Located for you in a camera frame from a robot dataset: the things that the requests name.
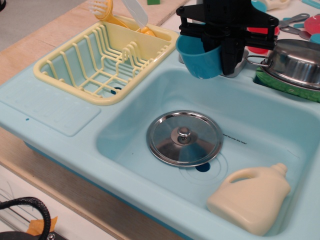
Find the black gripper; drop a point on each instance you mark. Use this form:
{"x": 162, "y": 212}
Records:
{"x": 231, "y": 24}

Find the blue plastic cup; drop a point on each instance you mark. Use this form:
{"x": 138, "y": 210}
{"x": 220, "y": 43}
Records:
{"x": 191, "y": 45}

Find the red plastic cup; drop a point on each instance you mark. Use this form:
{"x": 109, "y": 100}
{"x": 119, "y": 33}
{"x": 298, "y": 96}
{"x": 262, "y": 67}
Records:
{"x": 257, "y": 50}

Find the light blue toy sink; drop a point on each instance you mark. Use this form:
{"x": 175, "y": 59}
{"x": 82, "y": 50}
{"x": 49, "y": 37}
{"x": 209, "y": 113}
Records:
{"x": 130, "y": 118}

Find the grey toy faucet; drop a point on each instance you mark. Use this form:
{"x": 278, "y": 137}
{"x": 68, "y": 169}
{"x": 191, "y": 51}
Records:
{"x": 240, "y": 66}

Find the blue plastic plate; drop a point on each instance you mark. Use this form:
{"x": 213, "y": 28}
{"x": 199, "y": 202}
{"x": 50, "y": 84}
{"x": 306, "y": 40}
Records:
{"x": 259, "y": 5}

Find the grey toy utensil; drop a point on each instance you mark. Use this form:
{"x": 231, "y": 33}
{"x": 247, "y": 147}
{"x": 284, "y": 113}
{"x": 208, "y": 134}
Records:
{"x": 285, "y": 25}

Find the steel pot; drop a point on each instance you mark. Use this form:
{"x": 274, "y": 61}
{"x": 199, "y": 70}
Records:
{"x": 293, "y": 62}

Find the green block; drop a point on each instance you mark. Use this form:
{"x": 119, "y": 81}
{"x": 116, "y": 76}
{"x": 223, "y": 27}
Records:
{"x": 153, "y": 2}

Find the round steel pot lid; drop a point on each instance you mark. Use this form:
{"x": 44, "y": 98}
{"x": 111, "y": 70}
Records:
{"x": 184, "y": 138}

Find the yellow dish rack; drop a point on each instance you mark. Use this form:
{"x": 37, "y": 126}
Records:
{"x": 105, "y": 62}

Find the yellow dish brush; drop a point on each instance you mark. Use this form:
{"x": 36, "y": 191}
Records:
{"x": 103, "y": 11}

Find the cream detergent bottle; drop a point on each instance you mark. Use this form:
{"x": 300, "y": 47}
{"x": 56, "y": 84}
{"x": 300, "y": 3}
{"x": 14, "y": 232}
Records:
{"x": 251, "y": 198}

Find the orange tape piece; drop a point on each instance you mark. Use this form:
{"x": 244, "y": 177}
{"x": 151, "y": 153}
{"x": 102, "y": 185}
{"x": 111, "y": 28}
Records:
{"x": 36, "y": 227}

